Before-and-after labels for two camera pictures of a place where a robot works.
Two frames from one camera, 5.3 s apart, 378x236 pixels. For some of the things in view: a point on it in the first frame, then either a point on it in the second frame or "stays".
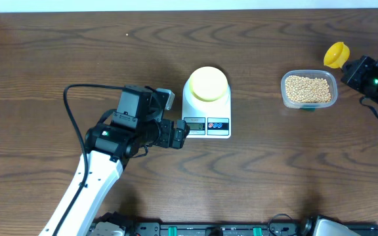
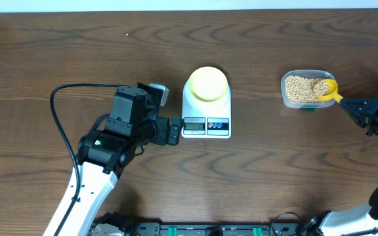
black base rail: x=248 y=228 stays
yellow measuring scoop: x=336 y=55 to x=326 y=89
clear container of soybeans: x=308 y=89 stays
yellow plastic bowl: x=208 y=84 stays
